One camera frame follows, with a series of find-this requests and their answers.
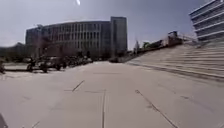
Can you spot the grey concrete slab plaza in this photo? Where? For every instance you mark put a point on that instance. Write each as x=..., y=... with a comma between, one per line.
x=100, y=96

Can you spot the long curved building with tower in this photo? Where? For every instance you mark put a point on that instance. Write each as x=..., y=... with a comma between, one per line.
x=83, y=36

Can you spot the brown building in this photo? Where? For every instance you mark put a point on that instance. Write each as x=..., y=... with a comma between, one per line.
x=173, y=37

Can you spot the row of parked bikes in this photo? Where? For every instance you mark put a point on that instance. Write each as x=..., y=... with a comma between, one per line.
x=50, y=62

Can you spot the green trees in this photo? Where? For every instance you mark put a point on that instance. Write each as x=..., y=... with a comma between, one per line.
x=150, y=45

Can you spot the wide grey stone stairs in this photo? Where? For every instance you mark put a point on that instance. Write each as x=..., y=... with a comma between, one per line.
x=193, y=60

